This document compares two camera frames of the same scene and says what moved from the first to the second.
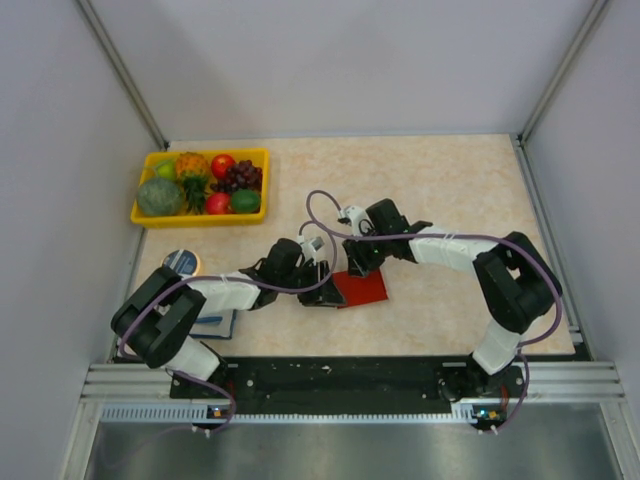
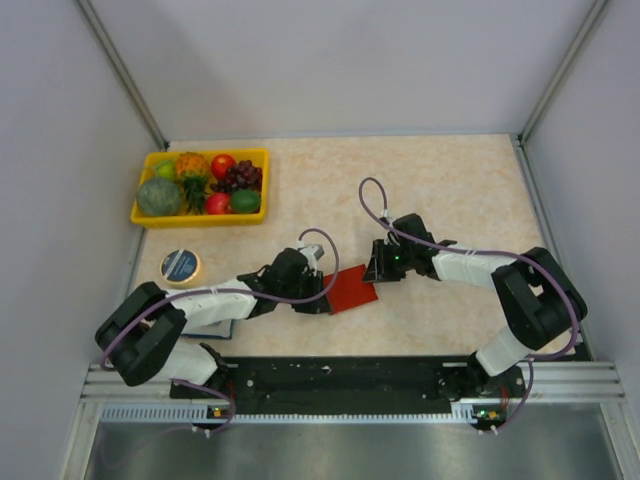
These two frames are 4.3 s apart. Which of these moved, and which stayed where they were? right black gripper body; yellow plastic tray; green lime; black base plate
Moved: right black gripper body
Stayed: yellow plastic tray; black base plate; green lime
